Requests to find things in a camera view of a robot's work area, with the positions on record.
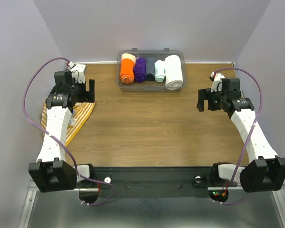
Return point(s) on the yellow striped towel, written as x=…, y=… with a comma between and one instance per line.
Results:
x=63, y=123

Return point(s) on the clear plastic bin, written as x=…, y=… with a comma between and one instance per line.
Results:
x=150, y=86

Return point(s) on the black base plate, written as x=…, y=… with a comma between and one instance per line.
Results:
x=154, y=182

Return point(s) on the mint rolled towel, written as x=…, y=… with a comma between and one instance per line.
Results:
x=159, y=67

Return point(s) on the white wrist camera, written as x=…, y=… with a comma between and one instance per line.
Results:
x=78, y=73
x=216, y=78

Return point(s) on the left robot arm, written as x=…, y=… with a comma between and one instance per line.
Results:
x=51, y=172

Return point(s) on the aluminium frame rail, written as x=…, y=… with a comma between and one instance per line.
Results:
x=63, y=210

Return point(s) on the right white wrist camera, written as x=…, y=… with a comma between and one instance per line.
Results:
x=216, y=78

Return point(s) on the white rolled towel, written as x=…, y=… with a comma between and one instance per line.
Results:
x=173, y=71

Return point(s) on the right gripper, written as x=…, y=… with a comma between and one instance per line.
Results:
x=205, y=94

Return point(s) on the orange rolled towel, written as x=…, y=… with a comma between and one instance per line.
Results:
x=126, y=68

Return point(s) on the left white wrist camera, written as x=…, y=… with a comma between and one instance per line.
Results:
x=78, y=73

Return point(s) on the purple rolled towel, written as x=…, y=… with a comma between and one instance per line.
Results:
x=140, y=70

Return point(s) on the dark grey rolled towel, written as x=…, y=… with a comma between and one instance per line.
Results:
x=150, y=69

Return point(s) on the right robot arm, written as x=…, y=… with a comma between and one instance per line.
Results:
x=266, y=170

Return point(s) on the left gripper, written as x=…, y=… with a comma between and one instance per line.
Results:
x=88, y=96

